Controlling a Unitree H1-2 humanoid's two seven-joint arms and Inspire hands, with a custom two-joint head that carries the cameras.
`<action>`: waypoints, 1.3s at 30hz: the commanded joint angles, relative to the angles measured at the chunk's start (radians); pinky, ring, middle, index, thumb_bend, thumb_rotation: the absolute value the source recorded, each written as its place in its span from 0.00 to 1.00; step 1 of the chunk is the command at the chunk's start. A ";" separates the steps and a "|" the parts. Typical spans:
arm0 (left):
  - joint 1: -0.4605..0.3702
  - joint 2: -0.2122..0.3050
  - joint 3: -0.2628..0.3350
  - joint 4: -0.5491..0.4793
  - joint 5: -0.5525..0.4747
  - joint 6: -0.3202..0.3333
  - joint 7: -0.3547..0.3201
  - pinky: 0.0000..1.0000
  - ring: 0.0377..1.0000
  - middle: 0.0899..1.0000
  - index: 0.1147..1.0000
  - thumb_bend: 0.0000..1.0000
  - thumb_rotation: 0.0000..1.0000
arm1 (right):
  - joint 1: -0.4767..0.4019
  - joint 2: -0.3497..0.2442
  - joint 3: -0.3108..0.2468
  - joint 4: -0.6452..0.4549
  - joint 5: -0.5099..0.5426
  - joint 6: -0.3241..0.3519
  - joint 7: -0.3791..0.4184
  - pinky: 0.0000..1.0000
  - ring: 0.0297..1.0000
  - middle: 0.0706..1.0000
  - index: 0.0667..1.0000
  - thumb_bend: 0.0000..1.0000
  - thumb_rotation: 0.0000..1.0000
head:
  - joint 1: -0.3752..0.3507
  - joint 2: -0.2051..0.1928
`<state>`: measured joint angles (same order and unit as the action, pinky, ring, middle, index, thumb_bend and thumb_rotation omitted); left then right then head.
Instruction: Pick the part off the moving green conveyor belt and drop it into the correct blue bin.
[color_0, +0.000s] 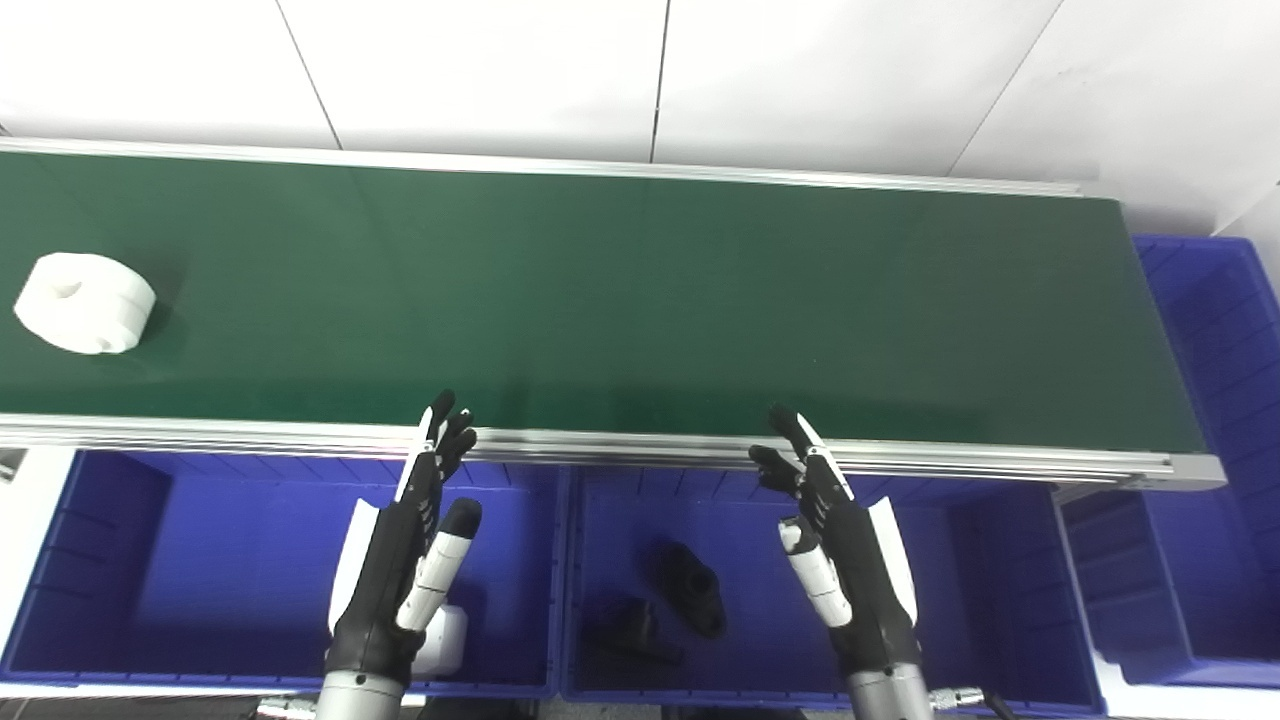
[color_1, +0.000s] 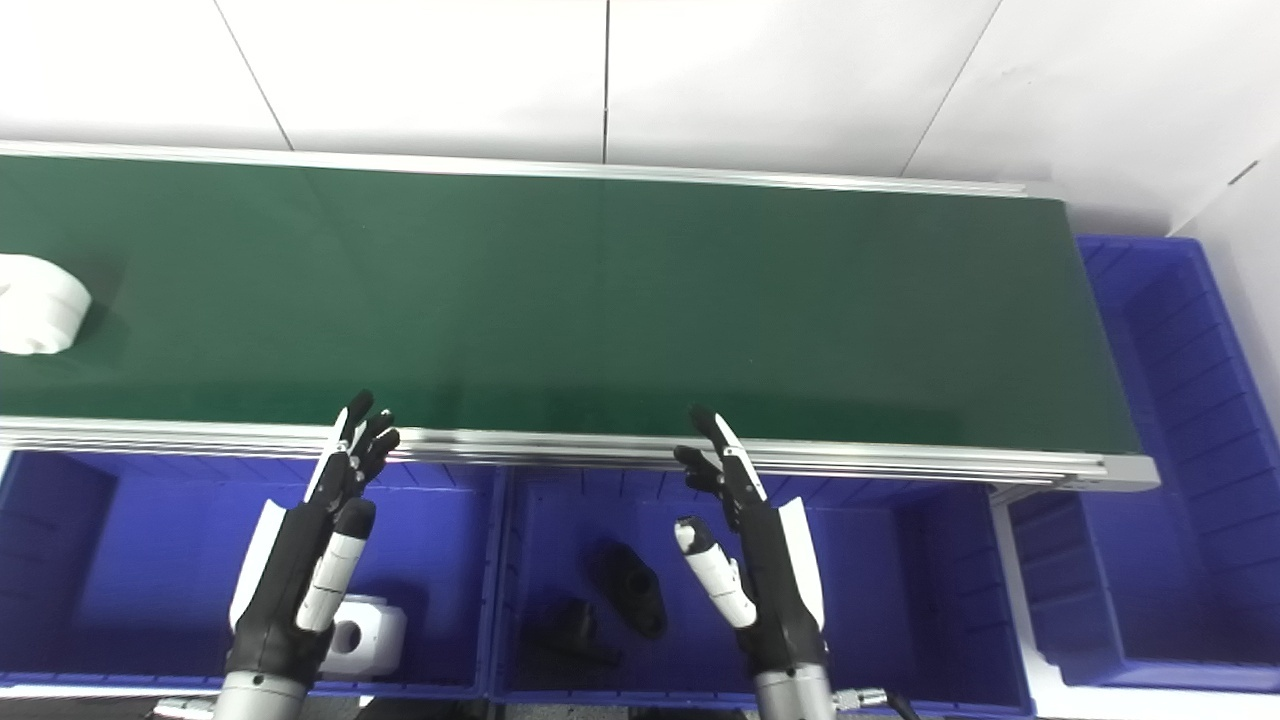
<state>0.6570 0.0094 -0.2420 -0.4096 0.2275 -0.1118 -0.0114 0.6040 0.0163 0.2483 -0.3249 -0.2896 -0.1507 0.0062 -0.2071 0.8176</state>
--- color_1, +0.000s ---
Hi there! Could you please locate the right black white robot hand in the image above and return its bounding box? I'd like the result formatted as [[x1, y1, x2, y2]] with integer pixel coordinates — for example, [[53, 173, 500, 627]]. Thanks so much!
[[672, 405, 831, 683]]

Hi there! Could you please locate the white plastic part with hole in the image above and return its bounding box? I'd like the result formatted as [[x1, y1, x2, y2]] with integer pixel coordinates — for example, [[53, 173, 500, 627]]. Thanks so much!
[[0, 254, 93, 357], [319, 594, 409, 680]]

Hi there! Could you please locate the green conveyor belt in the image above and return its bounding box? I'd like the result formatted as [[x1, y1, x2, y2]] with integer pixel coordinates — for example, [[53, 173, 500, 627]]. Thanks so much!
[[0, 155, 1143, 457], [0, 140, 1161, 494]]

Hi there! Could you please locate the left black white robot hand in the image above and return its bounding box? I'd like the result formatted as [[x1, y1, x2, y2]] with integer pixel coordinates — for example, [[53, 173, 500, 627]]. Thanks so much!
[[226, 390, 402, 693]]

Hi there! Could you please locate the large blue plastic bin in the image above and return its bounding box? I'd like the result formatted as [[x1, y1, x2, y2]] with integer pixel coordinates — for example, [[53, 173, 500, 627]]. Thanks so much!
[[1007, 235, 1280, 694]]

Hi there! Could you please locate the black plastic part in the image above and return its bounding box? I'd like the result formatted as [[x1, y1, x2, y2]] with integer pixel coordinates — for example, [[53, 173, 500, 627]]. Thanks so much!
[[597, 540, 669, 641]]

